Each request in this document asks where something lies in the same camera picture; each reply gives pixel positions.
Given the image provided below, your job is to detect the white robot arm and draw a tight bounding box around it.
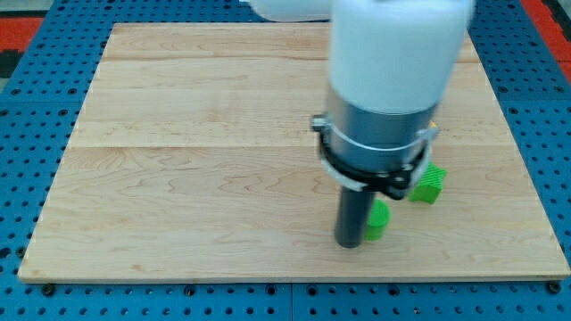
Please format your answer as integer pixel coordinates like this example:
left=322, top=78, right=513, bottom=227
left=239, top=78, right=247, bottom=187
left=249, top=0, right=475, bottom=248

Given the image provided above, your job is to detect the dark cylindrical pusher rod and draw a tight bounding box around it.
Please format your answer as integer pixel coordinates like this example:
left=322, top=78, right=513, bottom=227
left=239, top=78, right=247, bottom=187
left=335, top=187, right=375, bottom=248

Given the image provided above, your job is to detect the light wooden board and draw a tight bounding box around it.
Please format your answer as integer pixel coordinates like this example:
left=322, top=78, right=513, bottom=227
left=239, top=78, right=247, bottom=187
left=18, top=23, right=570, bottom=284

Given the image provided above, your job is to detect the green star block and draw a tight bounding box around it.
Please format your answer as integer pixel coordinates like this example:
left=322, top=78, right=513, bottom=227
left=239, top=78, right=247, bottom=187
left=409, top=162, right=448, bottom=204

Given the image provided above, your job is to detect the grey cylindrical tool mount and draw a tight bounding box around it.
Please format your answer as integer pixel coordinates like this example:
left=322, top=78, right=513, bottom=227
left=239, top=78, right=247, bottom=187
left=311, top=87, right=438, bottom=200

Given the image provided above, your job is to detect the green circle block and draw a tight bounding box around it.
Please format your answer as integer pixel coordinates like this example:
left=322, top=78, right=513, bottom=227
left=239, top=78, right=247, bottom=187
left=364, top=199, right=391, bottom=241

